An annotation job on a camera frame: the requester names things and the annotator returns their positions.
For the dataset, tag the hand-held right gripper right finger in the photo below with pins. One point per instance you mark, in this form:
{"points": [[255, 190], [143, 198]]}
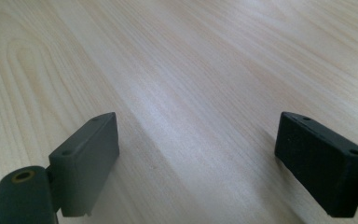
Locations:
{"points": [[320, 161]]}

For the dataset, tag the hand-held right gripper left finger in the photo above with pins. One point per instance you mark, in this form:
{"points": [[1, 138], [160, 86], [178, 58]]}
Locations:
{"points": [[84, 168]]}

